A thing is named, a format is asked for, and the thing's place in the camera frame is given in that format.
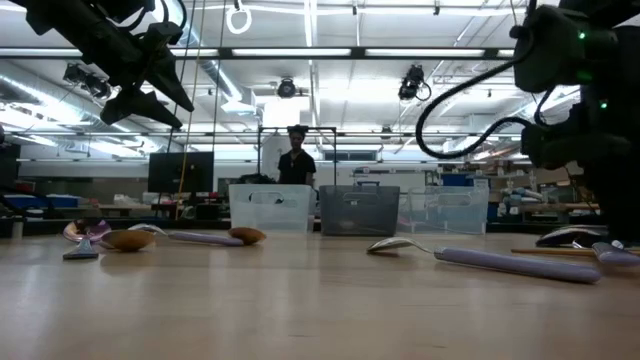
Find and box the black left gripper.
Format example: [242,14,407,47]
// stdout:
[69,14,196,130]

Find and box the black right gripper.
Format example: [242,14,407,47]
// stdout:
[584,92,640,243]

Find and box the lilac-handled silver spoon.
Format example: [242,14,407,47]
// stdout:
[128,222,246,248]
[535,224,640,267]
[366,236,603,285]

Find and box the iridescent rainbow spoon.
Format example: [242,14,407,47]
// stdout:
[62,218,112,260]

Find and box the wooden workbench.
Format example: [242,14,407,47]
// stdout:
[492,201,601,212]

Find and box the black computer monitor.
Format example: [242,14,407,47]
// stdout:
[147,151,215,195]

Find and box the long ceiling light bar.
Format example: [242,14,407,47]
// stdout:
[0,46,516,62]

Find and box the blue storage crate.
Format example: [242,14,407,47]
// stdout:
[4,194,80,209]

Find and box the person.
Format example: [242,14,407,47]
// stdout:
[277,124,317,187]

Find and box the clear plastic bin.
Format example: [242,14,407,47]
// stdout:
[228,183,315,234]
[399,186,490,235]

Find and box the grey plastic bin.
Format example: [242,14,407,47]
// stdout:
[318,184,401,237]

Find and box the black ceiling camera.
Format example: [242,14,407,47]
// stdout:
[398,63,432,102]
[62,62,113,100]

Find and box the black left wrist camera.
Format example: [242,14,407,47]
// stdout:
[141,20,185,50]

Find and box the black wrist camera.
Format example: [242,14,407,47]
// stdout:
[520,123,591,170]
[141,20,185,50]

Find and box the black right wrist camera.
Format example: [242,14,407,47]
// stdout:
[520,123,591,170]

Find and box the white cable ring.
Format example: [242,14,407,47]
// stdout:
[225,2,253,36]

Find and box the black overhead camera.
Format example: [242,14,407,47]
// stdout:
[276,76,298,100]

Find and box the black right camera cable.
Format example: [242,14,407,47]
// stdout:
[414,29,537,161]

